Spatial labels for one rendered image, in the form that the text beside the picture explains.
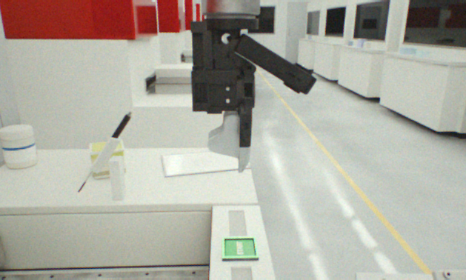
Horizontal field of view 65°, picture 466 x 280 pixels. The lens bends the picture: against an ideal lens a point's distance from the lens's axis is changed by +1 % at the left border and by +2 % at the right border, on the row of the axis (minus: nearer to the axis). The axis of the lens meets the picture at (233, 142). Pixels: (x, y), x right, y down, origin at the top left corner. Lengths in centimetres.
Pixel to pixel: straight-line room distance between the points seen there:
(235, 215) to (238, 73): 32
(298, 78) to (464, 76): 456
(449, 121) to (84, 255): 463
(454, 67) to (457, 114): 56
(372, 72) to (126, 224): 635
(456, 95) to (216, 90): 463
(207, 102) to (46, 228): 48
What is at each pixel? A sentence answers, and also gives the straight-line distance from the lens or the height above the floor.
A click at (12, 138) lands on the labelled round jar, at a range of 100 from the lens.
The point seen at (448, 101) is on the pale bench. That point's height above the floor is 45.
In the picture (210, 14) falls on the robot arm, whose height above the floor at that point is 131.
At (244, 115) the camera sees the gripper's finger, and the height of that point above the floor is 119.
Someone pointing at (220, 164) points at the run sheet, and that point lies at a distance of 90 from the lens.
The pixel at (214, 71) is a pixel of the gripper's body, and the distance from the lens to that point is 46.
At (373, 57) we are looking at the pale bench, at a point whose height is 78.
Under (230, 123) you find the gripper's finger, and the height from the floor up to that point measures 117.
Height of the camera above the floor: 130
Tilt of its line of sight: 18 degrees down
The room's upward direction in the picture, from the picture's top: straight up
